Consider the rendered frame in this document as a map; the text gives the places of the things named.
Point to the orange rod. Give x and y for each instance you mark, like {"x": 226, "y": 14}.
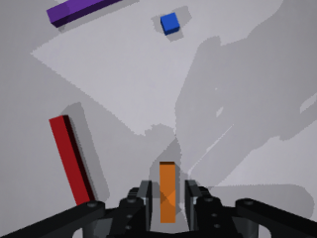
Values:
{"x": 167, "y": 192}

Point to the red rod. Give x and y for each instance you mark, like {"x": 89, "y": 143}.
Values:
{"x": 71, "y": 159}

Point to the small blue cube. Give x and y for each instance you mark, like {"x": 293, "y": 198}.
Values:
{"x": 169, "y": 24}

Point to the purple rod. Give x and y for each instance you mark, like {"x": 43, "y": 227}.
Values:
{"x": 71, "y": 10}

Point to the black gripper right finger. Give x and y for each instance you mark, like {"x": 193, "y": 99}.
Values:
{"x": 206, "y": 213}

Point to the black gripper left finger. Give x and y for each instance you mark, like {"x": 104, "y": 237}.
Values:
{"x": 132, "y": 219}

